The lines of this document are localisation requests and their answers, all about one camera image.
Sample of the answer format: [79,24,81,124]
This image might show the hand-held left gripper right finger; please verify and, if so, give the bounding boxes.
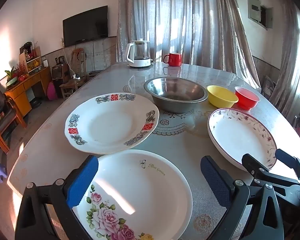
[200,155,285,240]

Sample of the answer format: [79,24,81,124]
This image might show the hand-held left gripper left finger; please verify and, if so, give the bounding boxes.
[15,155,99,240]

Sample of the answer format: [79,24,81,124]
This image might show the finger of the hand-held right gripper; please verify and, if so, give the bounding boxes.
[275,149,300,179]
[242,153,300,193]

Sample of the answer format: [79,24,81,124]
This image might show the white plate with floral rim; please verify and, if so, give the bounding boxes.
[207,108,277,172]

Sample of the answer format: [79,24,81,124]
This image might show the white plate with pink roses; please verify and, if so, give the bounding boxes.
[72,149,193,240]

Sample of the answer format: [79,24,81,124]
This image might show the white plate with red characters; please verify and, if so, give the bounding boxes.
[64,93,160,155]

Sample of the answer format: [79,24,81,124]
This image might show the red plastic bowl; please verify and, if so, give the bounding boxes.
[234,86,260,110]

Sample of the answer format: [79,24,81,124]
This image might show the yellow plastic bowl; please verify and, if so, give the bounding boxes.
[206,85,239,108]

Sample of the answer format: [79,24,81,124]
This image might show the large metal bowl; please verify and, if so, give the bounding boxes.
[144,77,208,113]

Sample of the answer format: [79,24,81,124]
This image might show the pink bag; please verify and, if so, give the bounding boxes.
[47,81,58,101]

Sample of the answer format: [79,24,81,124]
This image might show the wooden chair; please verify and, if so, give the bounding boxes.
[59,48,88,99]

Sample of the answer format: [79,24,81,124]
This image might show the narrow grey side curtain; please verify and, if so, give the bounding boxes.
[269,0,300,117]

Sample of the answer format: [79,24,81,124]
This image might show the orange wooden cabinet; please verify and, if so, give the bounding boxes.
[4,66,53,118]

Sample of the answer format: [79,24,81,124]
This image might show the black floor speaker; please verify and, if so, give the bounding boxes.
[52,64,70,87]

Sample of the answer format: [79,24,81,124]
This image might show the dark wooden armchair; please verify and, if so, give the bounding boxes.
[0,82,28,155]

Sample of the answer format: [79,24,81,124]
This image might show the potted plant in green tray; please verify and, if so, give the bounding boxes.
[4,66,20,88]

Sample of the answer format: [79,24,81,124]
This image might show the red mug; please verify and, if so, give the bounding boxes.
[163,52,182,67]

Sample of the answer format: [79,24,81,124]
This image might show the wooden shelf with ornaments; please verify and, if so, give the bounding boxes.
[19,45,43,74]

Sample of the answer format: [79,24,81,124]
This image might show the white glass electric kettle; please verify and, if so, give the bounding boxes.
[125,38,152,68]

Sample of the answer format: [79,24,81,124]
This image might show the wide grey window curtain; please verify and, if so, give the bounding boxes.
[116,0,262,90]

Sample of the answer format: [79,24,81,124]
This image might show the wall electrical box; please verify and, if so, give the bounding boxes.
[247,0,274,29]

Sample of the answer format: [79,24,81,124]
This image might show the black wall television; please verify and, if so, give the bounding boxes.
[62,5,108,47]

